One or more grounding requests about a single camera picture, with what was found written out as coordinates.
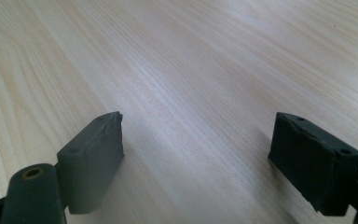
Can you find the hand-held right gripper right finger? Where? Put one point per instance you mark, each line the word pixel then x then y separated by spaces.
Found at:
pixel 313 165

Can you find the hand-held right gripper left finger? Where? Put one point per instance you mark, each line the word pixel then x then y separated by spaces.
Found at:
pixel 90 165

